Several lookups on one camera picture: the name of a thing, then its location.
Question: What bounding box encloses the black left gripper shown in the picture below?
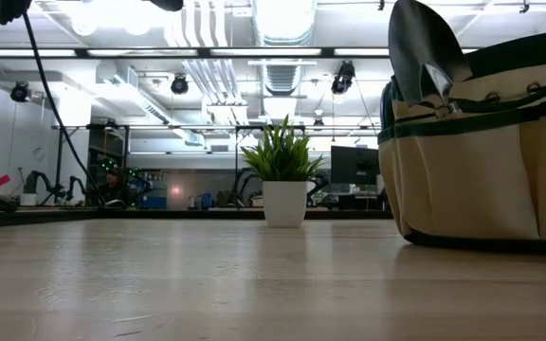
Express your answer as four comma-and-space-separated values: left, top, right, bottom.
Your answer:
148, 0, 185, 12

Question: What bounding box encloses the narrow trowel with wooden handle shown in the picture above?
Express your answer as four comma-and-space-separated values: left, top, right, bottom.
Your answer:
388, 0, 474, 119

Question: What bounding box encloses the beige gardening bag green trim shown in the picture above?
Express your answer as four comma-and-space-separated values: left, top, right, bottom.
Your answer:
377, 18, 546, 257

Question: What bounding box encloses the black ceiling lamp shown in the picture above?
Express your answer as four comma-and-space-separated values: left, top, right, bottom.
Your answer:
330, 60, 356, 96
9, 81, 32, 104
170, 73, 191, 96

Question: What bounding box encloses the black overhead beam with lights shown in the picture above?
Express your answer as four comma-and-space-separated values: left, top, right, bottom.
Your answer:
0, 45, 481, 60

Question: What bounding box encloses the person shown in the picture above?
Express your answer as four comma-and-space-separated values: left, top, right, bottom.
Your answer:
97, 166, 131, 208

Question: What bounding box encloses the blue storage bin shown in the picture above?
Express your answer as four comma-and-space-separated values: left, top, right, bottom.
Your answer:
135, 193, 168, 210

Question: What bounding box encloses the green plant in white pot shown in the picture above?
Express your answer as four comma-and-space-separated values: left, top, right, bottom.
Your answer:
240, 115, 325, 229

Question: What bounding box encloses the wide black background monitor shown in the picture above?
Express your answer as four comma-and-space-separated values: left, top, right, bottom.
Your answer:
330, 145, 381, 186

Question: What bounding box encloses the thin black cable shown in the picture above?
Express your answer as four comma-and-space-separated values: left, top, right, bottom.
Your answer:
20, 11, 108, 206

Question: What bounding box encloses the black aluminium table frame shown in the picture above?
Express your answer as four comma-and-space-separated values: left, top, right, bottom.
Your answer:
0, 206, 395, 229

